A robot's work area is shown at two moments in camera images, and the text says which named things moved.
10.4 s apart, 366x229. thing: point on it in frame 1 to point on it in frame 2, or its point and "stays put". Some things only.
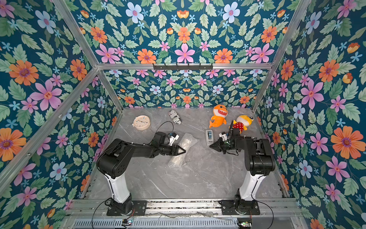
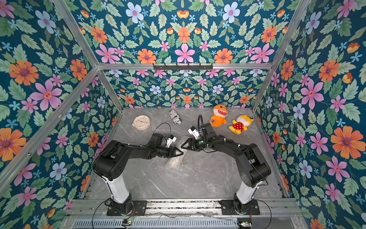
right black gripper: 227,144 to 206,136
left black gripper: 176,150 stays put
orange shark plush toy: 220,111 stays put
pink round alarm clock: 141,122 stays put
